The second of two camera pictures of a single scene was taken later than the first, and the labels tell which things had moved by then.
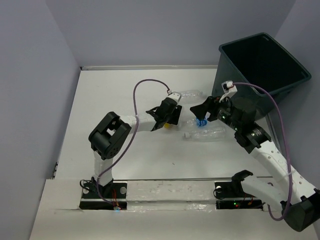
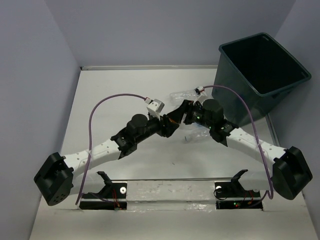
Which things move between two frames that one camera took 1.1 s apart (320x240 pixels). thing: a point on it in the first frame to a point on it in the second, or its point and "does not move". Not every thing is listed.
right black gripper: (200, 111) to (178, 113)
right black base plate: (231, 195) does not move
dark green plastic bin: (260, 60) does not move
